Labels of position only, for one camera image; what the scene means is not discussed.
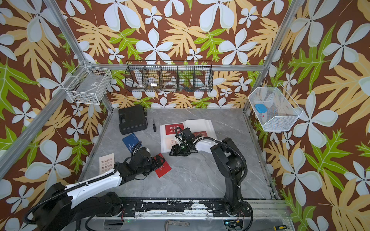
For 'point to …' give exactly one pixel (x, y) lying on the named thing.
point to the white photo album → (200, 128)
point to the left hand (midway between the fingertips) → (162, 161)
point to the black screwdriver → (154, 125)
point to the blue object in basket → (261, 108)
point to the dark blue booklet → (130, 141)
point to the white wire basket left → (87, 84)
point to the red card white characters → (171, 129)
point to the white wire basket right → (275, 109)
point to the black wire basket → (169, 76)
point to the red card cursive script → (164, 169)
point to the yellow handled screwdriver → (280, 227)
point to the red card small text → (203, 134)
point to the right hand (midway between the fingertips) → (172, 154)
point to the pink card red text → (170, 141)
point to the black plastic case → (132, 119)
